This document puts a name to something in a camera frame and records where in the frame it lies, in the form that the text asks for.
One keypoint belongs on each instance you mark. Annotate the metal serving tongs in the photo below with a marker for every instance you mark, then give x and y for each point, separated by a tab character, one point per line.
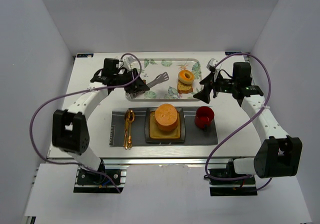
163	77

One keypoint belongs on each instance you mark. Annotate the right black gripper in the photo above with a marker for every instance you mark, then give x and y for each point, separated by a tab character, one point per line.
213	84

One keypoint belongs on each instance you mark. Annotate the gold spoon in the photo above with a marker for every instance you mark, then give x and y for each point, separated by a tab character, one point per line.
130	120

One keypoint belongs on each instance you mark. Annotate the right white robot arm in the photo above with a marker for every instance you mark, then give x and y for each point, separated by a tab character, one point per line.
279	153

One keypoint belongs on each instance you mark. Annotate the red cup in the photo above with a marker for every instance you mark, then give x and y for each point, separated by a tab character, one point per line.
203	117

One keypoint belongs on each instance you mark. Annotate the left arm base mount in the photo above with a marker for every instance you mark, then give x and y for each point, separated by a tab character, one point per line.
89	183

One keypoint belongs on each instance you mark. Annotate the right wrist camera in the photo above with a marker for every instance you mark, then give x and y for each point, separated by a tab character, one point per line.
212	65

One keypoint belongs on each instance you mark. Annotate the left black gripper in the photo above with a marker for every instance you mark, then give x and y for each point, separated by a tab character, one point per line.
132	81

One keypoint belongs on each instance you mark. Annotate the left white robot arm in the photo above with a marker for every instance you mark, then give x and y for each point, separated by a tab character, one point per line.
70	131

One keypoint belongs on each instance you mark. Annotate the round orange bread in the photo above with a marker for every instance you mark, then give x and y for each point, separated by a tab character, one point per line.
166	117

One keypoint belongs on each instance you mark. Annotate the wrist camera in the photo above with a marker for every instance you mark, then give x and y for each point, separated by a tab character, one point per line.
212	65
127	62

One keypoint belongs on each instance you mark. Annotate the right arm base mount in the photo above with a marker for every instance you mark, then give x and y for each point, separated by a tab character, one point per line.
230	188

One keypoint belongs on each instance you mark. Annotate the orange glazed donut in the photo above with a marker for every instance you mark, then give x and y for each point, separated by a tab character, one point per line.
186	77

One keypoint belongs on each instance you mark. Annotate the leaf-pattern serving tray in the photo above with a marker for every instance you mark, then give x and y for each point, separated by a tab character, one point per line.
152	67

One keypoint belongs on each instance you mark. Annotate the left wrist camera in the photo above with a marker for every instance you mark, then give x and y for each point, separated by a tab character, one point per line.
127	62

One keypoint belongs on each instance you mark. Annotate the brown bread slice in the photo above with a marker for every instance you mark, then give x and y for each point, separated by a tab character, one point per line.
183	88

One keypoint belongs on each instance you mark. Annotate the grey placemat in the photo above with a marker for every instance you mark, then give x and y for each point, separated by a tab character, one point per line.
190	134

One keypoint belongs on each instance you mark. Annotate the square black gold plate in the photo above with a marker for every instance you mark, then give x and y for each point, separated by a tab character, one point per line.
155	135

